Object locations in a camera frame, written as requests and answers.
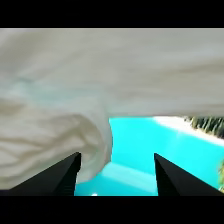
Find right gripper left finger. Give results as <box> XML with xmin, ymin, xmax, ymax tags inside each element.
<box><xmin>5</xmin><ymin>151</ymin><xmax>82</xmax><ymax>197</ymax></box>

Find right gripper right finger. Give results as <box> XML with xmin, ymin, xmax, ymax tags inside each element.
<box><xmin>153</xmin><ymin>152</ymin><xmax>224</xmax><ymax>197</ymax></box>

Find white garment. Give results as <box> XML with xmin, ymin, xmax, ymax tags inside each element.
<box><xmin>0</xmin><ymin>27</ymin><xmax>224</xmax><ymax>191</ymax></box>

